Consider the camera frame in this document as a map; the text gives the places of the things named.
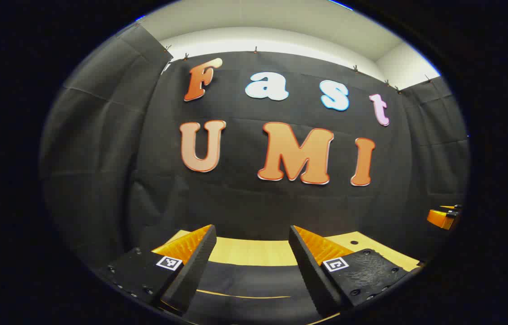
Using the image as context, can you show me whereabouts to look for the dark grey jeans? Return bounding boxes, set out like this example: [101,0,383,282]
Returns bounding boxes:
[186,263,322,325]

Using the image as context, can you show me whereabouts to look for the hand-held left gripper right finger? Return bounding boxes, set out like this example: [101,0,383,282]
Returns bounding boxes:
[288,225,424,317]

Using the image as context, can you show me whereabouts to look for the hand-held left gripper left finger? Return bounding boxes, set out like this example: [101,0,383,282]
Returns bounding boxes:
[95,224,217,316]

